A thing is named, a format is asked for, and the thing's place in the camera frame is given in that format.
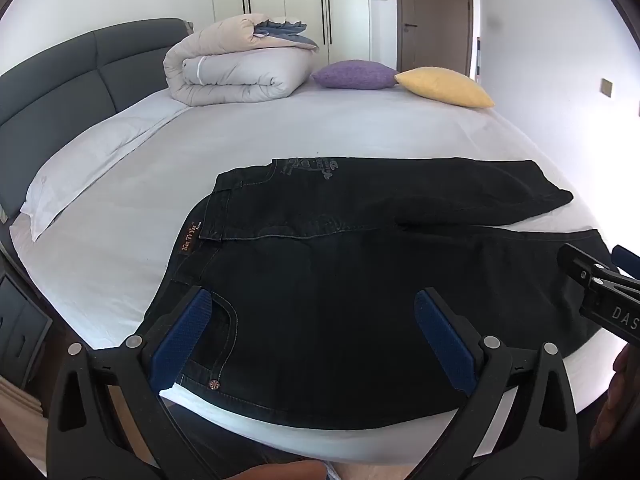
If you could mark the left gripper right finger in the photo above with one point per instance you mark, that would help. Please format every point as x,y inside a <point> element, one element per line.
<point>518,419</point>

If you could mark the purple cushion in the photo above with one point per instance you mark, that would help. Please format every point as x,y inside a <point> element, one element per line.
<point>356,75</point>

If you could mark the brown door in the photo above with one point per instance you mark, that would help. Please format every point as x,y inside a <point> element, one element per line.
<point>435,33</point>

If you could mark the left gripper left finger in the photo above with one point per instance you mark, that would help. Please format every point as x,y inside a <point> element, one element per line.
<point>107,420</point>

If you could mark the dark grey headboard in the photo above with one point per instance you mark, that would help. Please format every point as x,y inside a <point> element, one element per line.
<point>57,94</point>

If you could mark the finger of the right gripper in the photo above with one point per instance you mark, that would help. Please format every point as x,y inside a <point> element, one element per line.
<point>626,261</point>
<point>584,269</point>

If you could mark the white pillow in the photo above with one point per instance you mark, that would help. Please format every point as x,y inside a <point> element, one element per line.
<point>82,161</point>

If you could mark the folded blue denim garment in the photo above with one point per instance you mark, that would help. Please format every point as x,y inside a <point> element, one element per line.
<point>291,33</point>

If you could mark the dark nightstand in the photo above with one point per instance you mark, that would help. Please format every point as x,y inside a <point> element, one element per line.
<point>23,329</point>

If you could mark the folded beige duvet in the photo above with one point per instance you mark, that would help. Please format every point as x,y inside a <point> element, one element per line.
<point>225,63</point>

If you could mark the person right hand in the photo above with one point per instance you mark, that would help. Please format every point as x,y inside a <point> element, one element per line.
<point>623,387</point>

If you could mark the yellow cushion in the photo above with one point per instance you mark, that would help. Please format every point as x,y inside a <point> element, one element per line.
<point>446,86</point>

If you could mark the black denim pants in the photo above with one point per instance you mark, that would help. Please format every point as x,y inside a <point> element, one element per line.
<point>313,274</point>

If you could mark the wall switch plate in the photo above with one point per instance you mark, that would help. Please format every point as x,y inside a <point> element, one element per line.
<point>606,87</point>

